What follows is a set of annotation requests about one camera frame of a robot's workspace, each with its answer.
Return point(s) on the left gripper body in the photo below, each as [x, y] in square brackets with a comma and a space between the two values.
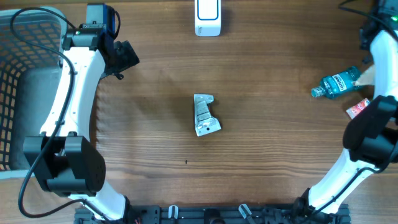
[124, 58]

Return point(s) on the clear bag with printed card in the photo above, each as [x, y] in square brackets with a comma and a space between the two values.
[205, 123]

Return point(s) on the blue mouthwash bottle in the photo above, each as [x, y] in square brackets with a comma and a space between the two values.
[336, 85]

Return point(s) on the small red packet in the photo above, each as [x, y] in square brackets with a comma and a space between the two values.
[355, 110]

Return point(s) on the white box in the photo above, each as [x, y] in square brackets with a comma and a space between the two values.
[367, 77]

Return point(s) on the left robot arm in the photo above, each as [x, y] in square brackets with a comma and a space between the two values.
[61, 157]

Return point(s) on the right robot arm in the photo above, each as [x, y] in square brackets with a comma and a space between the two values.
[368, 145]

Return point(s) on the white barcode scanner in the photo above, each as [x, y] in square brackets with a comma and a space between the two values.
[207, 18]

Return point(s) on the grey plastic mesh basket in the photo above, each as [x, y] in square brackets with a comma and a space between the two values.
[30, 73]

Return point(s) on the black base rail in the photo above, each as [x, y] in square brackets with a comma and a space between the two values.
[268, 214]

